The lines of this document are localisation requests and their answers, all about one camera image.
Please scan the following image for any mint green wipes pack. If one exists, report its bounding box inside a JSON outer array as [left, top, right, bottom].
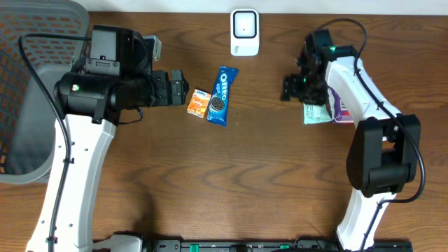
[[303, 104, 332, 125]]

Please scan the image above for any orange tissue pack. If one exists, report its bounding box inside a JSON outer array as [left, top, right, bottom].
[[187, 89, 211, 118]]

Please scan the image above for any red purple pad pack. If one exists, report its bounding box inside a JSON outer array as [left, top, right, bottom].
[[328, 87, 353, 124]]

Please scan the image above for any blue Oreo cookie pack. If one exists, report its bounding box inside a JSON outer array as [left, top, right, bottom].
[[206, 66, 239, 127]]

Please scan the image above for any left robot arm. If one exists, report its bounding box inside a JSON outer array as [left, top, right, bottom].
[[27, 25, 189, 251]]

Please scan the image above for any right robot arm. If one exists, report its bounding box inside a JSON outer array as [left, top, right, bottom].
[[281, 29, 422, 251]]

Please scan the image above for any white barcode scanner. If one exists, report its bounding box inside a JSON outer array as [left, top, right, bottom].
[[230, 8, 260, 57]]

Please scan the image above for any grey plastic mesh basket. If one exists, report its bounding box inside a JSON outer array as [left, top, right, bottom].
[[1, 1, 89, 184]]

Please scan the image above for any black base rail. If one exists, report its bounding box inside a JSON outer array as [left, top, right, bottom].
[[92, 239, 414, 252]]

